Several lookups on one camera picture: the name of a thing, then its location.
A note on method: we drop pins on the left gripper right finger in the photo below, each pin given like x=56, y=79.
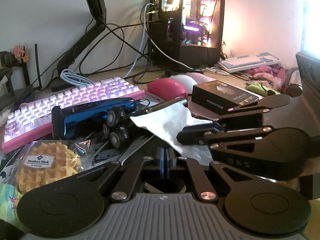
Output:
x=183, y=171

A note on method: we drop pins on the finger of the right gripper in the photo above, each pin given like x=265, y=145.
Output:
x=213, y=126
x=192, y=137

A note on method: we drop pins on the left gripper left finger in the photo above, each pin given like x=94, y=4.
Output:
x=142, y=174

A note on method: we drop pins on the white paper tissue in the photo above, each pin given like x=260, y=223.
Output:
x=167, y=122

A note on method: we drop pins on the black charger box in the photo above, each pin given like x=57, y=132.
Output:
x=219, y=97

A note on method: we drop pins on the black flashlight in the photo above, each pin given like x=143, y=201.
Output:
x=162, y=105

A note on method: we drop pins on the pale pink computer mouse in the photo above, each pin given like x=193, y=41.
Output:
x=200, y=78

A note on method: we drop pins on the white computer mouse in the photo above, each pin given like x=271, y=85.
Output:
x=187, y=82

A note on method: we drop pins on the magenta computer mouse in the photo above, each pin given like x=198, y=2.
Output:
x=167, y=89

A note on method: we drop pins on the white blue keyboard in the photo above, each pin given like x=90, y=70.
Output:
x=237, y=64

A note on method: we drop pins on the blue electric shaver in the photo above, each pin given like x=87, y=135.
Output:
x=107, y=119

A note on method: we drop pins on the packaged yellow waffle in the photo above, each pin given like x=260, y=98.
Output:
x=46, y=161

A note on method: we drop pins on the black rgb computer tower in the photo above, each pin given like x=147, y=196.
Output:
x=186, y=32

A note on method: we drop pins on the floral tissue pack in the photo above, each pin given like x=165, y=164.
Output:
x=9, y=198

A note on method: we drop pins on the black wifi router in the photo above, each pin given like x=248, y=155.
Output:
x=22, y=92

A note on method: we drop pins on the pink haired dark figurine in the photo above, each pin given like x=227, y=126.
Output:
x=10, y=59

